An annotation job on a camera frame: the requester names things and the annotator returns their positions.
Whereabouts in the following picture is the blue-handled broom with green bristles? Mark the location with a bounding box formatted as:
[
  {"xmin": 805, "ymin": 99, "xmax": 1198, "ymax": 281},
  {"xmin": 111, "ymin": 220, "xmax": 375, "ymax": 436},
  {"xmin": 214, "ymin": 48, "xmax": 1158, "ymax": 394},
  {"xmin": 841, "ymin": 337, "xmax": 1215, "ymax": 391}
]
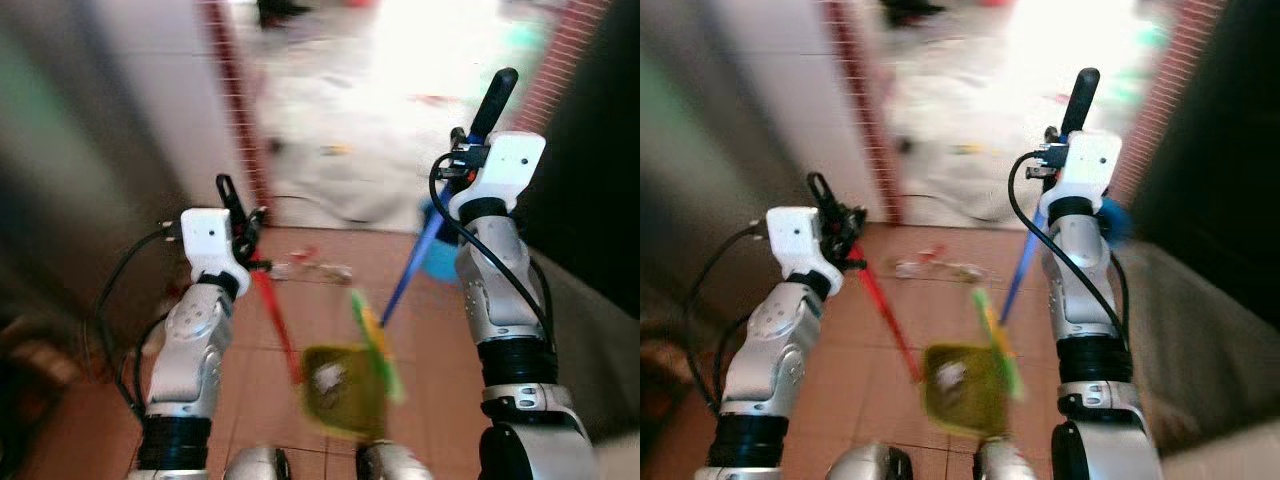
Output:
[
  {"xmin": 970, "ymin": 68, "xmax": 1101, "ymax": 401},
  {"xmin": 350, "ymin": 68, "xmax": 519, "ymax": 403}
]

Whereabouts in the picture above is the yellow-green dustpan with red handle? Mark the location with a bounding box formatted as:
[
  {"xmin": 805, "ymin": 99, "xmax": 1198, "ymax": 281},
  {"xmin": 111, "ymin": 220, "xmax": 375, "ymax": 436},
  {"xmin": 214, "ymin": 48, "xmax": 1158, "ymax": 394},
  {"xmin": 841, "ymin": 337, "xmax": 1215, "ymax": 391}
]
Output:
[
  {"xmin": 250, "ymin": 262, "xmax": 396, "ymax": 441},
  {"xmin": 850, "ymin": 255, "xmax": 1011, "ymax": 438}
]

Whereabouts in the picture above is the clear plastic wrapper litter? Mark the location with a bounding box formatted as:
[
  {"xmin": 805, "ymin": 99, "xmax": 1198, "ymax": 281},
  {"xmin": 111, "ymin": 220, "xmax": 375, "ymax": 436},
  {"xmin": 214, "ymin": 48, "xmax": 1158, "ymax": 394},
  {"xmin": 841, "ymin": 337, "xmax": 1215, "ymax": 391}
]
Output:
[
  {"xmin": 895, "ymin": 245, "xmax": 981, "ymax": 286},
  {"xmin": 270, "ymin": 245, "xmax": 353, "ymax": 286}
]

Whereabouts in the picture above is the blue plastic bucket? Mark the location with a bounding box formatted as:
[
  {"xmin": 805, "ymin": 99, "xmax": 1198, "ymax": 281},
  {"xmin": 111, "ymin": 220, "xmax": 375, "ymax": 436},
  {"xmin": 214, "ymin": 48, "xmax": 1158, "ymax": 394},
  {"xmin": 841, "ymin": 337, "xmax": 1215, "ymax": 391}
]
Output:
[
  {"xmin": 415, "ymin": 200, "xmax": 466, "ymax": 281},
  {"xmin": 1095, "ymin": 197, "xmax": 1133, "ymax": 246}
]

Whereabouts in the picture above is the red brick doorway edge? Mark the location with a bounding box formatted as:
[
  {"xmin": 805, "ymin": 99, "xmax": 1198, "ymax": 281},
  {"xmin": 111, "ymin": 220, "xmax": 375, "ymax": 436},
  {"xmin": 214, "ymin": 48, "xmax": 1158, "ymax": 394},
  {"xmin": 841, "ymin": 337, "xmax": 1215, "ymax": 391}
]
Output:
[
  {"xmin": 515, "ymin": 0, "xmax": 611, "ymax": 136},
  {"xmin": 1105, "ymin": 0, "xmax": 1226, "ymax": 206}
]

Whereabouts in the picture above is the grey fabric furniture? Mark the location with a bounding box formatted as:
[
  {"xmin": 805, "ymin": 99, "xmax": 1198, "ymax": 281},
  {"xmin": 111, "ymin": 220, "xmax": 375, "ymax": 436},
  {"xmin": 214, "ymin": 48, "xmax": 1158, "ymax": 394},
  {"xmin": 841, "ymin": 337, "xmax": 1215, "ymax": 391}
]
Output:
[
  {"xmin": 1115, "ymin": 240, "xmax": 1280, "ymax": 461},
  {"xmin": 530, "ymin": 245, "xmax": 641, "ymax": 446}
]

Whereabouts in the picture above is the silver left robot leg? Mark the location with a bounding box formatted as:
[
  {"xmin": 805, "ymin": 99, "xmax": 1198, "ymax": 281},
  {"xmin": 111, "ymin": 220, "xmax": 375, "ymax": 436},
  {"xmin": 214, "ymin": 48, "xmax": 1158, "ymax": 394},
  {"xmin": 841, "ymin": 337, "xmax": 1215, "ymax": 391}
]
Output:
[
  {"xmin": 825, "ymin": 445, "xmax": 913, "ymax": 480},
  {"xmin": 222, "ymin": 445, "xmax": 293, "ymax": 480}
]

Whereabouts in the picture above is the silver robot leg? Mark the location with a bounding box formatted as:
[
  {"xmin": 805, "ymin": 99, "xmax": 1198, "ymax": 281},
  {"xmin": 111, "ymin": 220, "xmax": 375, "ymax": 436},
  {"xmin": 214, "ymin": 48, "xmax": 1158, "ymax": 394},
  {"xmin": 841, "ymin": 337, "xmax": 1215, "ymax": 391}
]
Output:
[
  {"xmin": 825, "ymin": 445, "xmax": 913, "ymax": 480},
  {"xmin": 355, "ymin": 440, "xmax": 436, "ymax": 480},
  {"xmin": 222, "ymin": 445, "xmax": 293, "ymax": 480},
  {"xmin": 975, "ymin": 437, "xmax": 1051, "ymax": 480}
]

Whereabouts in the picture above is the silver right robot leg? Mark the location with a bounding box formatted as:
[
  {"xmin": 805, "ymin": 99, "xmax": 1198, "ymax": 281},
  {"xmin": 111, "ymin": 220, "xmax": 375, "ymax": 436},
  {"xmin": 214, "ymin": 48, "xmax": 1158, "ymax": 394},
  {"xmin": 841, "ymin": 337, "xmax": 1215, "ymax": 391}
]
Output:
[
  {"xmin": 355, "ymin": 440, "xmax": 436, "ymax": 480},
  {"xmin": 975, "ymin": 437, "xmax": 1051, "ymax": 480}
]

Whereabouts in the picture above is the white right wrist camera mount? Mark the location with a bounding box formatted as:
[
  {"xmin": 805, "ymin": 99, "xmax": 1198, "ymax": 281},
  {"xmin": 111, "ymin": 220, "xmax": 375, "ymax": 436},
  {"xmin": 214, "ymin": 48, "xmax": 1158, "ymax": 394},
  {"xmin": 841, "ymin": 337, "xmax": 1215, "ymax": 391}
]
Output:
[
  {"xmin": 448, "ymin": 132, "xmax": 547, "ymax": 221},
  {"xmin": 1045, "ymin": 130, "xmax": 1123, "ymax": 216}
]

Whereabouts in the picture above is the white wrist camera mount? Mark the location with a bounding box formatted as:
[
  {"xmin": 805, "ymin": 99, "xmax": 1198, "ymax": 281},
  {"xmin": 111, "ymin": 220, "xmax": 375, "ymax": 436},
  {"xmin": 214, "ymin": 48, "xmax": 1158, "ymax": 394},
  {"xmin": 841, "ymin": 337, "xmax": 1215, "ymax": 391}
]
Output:
[
  {"xmin": 448, "ymin": 132, "xmax": 547, "ymax": 221},
  {"xmin": 180, "ymin": 208, "xmax": 251, "ymax": 296},
  {"xmin": 766, "ymin": 207, "xmax": 846, "ymax": 296},
  {"xmin": 1045, "ymin": 130, "xmax": 1123, "ymax": 216}
]

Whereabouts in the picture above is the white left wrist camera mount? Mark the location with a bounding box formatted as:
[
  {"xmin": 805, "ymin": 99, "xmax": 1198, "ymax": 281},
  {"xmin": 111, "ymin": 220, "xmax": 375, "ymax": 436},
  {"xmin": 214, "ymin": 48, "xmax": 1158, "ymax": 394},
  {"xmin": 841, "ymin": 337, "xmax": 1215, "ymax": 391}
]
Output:
[
  {"xmin": 766, "ymin": 207, "xmax": 846, "ymax": 296},
  {"xmin": 180, "ymin": 208, "xmax": 251, "ymax": 296}
]

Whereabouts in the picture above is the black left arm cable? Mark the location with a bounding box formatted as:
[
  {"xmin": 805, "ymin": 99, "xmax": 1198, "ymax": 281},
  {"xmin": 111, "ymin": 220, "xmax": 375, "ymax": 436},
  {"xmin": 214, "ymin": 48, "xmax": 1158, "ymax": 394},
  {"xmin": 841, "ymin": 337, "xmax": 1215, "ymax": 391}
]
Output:
[
  {"xmin": 685, "ymin": 225, "xmax": 771, "ymax": 416},
  {"xmin": 95, "ymin": 225, "xmax": 186, "ymax": 421}
]

